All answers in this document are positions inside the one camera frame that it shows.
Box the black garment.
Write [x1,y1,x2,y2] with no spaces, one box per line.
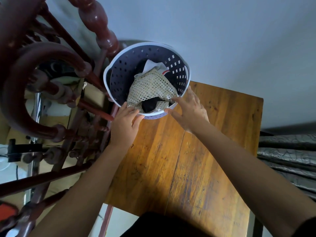
[142,98,160,113]

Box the person's right forearm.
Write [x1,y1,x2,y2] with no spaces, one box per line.
[185,118,316,237]

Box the person's right hand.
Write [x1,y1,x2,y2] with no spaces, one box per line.
[164,86,210,134]

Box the person's left forearm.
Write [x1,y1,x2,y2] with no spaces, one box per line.
[28,143,134,237]

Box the dark red carved wooden chair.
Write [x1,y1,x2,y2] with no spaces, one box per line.
[0,0,124,237]

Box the person's left hand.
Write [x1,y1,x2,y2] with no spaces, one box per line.
[110,102,145,149]

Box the chrome metal pole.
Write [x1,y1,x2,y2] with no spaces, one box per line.
[25,92,42,203]

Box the black bracket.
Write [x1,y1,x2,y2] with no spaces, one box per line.
[7,139,43,163]

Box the purple perforated laundry basket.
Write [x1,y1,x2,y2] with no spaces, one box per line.
[103,41,191,120]

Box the white garment with red stripe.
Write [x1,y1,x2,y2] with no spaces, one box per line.
[134,59,171,77]

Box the person's black clothing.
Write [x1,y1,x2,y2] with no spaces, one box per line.
[120,212,213,237]

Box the cream mesh cloth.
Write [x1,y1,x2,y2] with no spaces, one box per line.
[126,68,179,112]

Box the grey patterned curtain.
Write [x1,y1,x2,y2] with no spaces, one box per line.
[257,133,316,201]

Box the red object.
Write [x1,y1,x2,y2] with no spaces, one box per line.
[0,203,18,221]

